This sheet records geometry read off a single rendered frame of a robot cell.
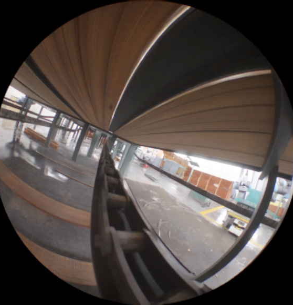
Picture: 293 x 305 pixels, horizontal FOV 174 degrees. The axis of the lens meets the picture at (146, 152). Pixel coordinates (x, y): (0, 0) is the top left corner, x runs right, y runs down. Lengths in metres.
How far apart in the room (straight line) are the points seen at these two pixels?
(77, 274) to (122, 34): 0.75
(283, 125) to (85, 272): 0.75
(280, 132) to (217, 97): 0.15
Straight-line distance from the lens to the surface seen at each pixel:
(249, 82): 0.20
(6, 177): 1.09
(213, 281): 0.95
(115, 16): 0.20
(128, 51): 0.22
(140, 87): 0.35
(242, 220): 1.73
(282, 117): 0.21
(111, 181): 0.19
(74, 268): 0.60
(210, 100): 0.24
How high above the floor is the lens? 0.61
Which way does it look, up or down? 3 degrees up
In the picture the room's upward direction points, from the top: 23 degrees clockwise
